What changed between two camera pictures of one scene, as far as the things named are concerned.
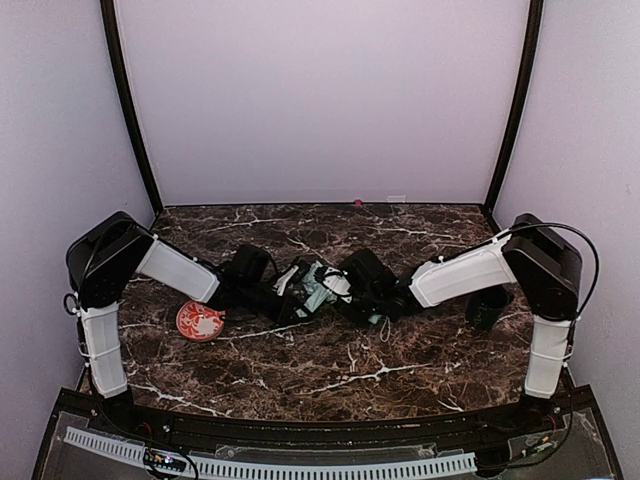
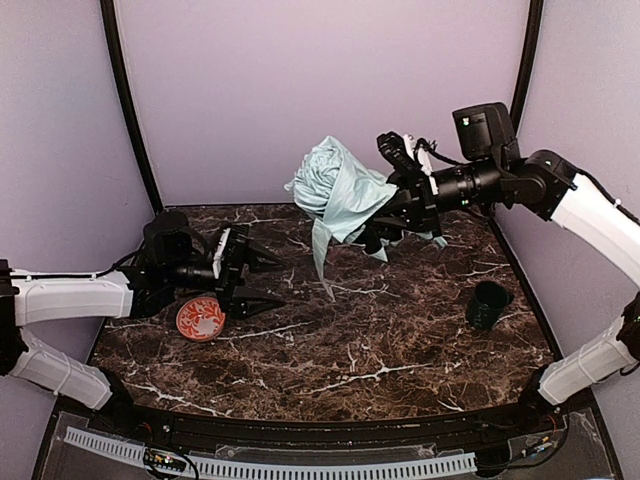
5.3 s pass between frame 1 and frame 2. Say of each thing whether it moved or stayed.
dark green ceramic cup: stayed
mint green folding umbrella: moved
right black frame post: stayed
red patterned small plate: stayed
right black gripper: moved
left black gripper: moved
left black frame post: stayed
